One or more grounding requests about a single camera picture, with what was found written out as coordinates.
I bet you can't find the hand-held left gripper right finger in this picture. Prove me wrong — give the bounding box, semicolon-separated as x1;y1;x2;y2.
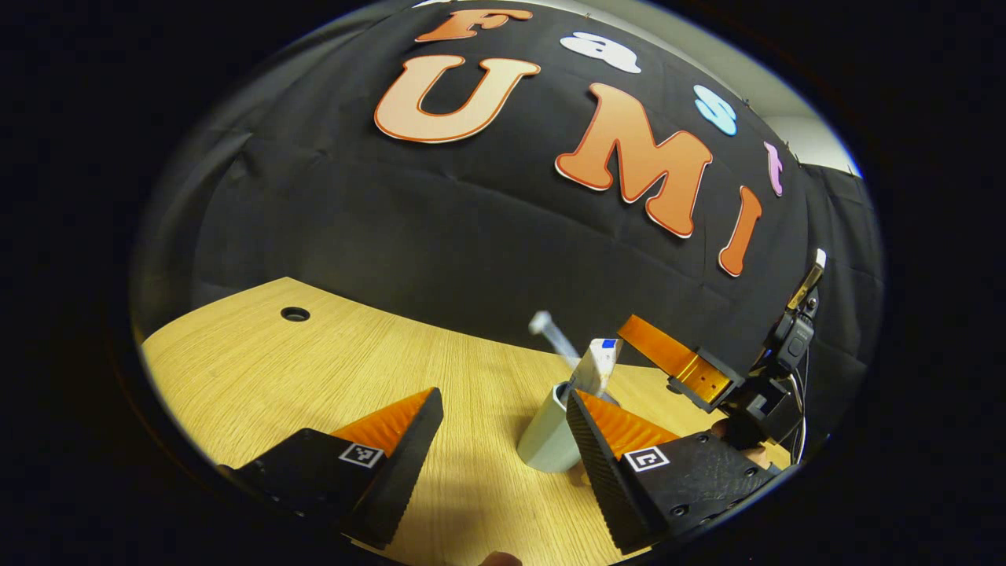
566;389;787;555

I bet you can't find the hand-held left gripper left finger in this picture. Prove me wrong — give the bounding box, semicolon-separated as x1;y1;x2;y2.
216;387;445;549

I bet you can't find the light blue cup wooden handle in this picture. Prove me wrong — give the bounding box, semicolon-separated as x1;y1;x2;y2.
516;380;622;474

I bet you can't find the white toothpaste tube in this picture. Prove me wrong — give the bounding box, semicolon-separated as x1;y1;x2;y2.
567;338;623;398

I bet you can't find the white toothbrush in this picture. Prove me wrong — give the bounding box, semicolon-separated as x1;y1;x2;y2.
528;311;582;374

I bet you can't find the wooden desktop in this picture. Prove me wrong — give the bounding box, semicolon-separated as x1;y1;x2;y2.
140;277;795;566

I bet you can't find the thin gripper cable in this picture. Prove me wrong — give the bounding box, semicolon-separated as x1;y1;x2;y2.
790;369;810;465

